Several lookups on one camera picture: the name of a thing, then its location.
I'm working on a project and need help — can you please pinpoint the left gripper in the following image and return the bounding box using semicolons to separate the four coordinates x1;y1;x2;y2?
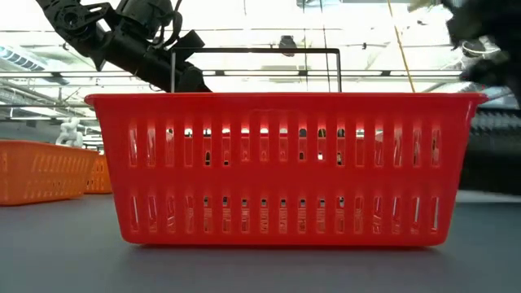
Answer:
101;28;211;94

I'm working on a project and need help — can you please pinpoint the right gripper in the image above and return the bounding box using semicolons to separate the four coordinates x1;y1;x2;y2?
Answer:
461;59;512;87

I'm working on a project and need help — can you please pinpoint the black plastic slotted basket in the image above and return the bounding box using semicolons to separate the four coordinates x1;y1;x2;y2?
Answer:
458;106;521;193

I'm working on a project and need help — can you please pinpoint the red plastic slotted basket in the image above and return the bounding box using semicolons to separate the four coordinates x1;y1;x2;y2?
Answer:
84;92;489;248

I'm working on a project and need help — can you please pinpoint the orange plastic slotted basket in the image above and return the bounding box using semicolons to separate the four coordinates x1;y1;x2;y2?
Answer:
0;139;100;207
84;153;113;195

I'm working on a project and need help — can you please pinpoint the black ceiling-hung device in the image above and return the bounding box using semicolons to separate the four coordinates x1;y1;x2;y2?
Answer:
278;34;299;58

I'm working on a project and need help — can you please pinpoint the white sculpted figure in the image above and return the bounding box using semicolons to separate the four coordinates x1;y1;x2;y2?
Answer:
55;117;85;148

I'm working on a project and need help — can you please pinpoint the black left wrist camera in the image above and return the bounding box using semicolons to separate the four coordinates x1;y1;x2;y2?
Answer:
173;28;206;62

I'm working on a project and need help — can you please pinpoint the long grey ceiling rail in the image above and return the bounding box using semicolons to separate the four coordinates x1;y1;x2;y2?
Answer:
0;68;521;79

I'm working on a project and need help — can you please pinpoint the yellow extension cable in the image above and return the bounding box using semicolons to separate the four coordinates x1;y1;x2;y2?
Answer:
385;0;416;94

